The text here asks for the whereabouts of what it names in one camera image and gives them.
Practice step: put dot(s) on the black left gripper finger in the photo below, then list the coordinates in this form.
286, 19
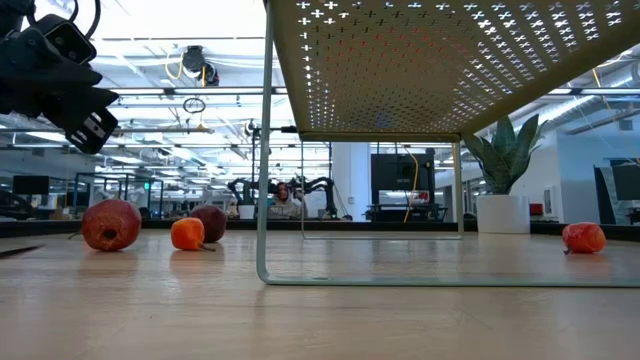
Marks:
92, 130

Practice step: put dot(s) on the red pomegranate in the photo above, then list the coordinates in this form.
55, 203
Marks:
110, 220

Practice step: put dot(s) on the small orange fruit with stem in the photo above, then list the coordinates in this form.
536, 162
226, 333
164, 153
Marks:
187, 234

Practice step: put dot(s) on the dark red round fruit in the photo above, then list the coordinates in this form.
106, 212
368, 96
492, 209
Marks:
214, 222

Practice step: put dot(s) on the red-orange fruit with stem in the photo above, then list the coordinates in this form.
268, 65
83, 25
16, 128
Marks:
582, 237

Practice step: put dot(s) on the black background robot arm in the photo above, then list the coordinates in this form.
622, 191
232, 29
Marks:
245, 190
320, 185

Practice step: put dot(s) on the small dark background monitor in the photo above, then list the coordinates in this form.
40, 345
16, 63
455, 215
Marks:
31, 185

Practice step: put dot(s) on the black flat strip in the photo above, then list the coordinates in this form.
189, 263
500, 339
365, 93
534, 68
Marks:
15, 251

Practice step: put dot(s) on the person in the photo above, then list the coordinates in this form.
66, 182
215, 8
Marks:
284, 200

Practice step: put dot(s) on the black monitor on stand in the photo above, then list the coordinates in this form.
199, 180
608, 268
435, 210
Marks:
400, 172

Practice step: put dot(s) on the green perforated metal shelf riser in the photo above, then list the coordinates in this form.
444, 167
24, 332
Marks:
425, 65

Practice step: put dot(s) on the green snake plant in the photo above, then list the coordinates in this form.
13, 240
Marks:
505, 155

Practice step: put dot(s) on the white plant pot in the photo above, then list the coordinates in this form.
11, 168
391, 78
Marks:
502, 215

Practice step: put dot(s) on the small red box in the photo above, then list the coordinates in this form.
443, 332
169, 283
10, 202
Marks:
536, 209

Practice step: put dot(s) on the black office monitor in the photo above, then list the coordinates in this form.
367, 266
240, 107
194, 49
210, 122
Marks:
627, 182

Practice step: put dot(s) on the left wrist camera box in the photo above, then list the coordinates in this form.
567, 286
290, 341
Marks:
70, 40

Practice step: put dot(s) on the black background frame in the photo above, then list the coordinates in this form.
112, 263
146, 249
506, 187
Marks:
125, 177

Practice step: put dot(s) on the black ceiling camera mount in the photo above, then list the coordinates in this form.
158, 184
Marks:
194, 59

